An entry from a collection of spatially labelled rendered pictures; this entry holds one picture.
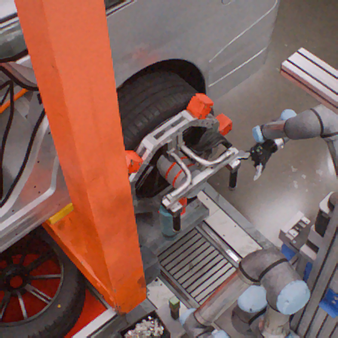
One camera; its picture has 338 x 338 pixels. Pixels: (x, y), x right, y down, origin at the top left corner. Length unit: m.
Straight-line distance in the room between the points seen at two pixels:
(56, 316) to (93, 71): 1.65
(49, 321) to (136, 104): 1.08
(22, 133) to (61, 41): 1.48
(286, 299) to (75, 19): 1.08
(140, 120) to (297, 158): 1.58
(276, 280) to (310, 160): 2.12
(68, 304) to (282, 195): 1.53
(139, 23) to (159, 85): 0.42
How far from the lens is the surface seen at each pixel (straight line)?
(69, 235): 3.04
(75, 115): 1.73
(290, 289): 2.05
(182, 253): 3.69
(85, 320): 3.30
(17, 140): 2.97
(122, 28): 2.51
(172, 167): 2.91
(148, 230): 3.53
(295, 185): 3.98
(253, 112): 4.28
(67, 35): 1.53
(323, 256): 2.15
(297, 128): 2.61
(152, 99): 2.80
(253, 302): 2.47
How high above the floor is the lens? 3.32
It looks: 56 degrees down
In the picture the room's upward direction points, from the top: 3 degrees counter-clockwise
